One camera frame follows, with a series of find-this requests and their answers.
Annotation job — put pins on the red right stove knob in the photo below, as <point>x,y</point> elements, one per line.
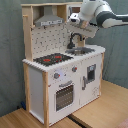
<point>74,69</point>

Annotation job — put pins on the grey cabinet door handle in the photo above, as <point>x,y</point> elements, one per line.
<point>84,83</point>

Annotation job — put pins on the white wooden toy kitchen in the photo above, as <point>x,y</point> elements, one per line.
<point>40,84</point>

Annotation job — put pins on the grey toy range hood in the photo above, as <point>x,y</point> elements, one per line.
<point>46,15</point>

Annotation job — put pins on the red left stove knob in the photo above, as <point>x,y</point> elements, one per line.
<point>56,75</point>

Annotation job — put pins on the white toy microwave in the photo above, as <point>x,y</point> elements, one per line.
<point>73,9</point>

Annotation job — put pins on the red stove knob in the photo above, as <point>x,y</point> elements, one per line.
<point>74,69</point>
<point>56,75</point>

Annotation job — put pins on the toy oven door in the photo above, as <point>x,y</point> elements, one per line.
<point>64,97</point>

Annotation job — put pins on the grey toy sink basin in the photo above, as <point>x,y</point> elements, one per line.
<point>87,50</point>

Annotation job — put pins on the black toy faucet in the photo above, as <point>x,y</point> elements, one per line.
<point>71,43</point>

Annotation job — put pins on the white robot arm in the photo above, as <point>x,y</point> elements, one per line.
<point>94,14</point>

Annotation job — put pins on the small metal toy pot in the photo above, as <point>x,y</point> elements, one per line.
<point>79,52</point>

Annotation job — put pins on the black toy stovetop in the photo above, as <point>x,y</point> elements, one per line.
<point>52,59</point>

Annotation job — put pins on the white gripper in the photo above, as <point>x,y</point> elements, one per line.
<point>76,25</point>

